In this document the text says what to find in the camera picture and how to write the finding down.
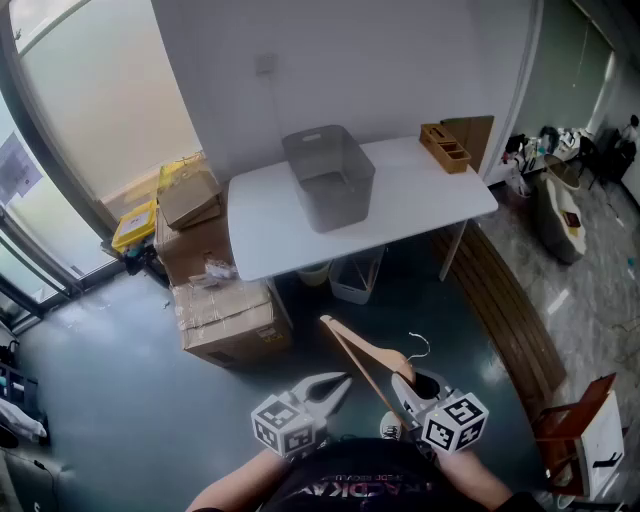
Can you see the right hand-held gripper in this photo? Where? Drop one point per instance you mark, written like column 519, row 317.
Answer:
column 452, row 425

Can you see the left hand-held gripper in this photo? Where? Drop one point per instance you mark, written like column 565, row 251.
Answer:
column 280, row 425

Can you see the wooden clothes hanger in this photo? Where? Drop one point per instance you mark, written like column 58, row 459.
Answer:
column 372, row 352

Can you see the grey plastic bin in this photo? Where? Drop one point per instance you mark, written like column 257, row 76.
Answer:
column 345, row 200

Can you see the person's right forearm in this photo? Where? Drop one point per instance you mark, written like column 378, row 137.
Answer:
column 475, row 480

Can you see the person's left forearm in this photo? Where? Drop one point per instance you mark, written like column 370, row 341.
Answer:
column 240, row 482

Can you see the taped cardboard box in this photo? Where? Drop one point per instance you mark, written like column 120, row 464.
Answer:
column 225, row 320

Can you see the small cardboard box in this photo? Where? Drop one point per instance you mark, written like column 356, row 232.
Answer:
column 187, row 202

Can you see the yellow lidded box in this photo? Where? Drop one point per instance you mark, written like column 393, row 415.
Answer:
column 132, row 225

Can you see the person's white shoe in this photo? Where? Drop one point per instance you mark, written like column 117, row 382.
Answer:
column 391, row 427

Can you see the person's black printed shirt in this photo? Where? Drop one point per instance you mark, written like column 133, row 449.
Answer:
column 360, row 470

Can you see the white plastic basket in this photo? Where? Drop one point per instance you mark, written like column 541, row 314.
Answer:
column 352, row 287

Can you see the stack of wooden slats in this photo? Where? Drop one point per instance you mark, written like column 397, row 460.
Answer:
column 505, row 310

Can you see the pale green bin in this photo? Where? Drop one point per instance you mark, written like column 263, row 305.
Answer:
column 312, row 275

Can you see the reddish wooden chair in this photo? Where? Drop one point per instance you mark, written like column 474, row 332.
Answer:
column 560, row 425

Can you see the clear plastic bags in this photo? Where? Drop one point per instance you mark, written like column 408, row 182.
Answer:
column 217, row 272

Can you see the white board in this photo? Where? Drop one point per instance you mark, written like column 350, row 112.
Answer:
column 602, row 445

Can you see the white table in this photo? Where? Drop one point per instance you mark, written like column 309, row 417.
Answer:
column 415, row 200

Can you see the beige curved sofa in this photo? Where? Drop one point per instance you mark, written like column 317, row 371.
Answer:
column 552, row 220

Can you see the wooden desk organizer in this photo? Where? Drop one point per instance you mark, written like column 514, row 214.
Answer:
column 445, row 150

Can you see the brown cardboard sheet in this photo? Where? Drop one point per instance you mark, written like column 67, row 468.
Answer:
column 477, row 137

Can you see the round wooden tray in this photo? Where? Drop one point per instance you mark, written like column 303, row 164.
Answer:
column 562, row 170

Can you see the black rack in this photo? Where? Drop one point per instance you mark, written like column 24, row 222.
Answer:
column 17, row 385

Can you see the paper notice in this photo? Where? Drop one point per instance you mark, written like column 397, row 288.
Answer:
column 15, row 167

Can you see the black-framed window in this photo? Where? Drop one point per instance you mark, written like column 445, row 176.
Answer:
column 75, row 100

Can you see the white wall socket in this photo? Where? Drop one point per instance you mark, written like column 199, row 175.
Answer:
column 266, row 63

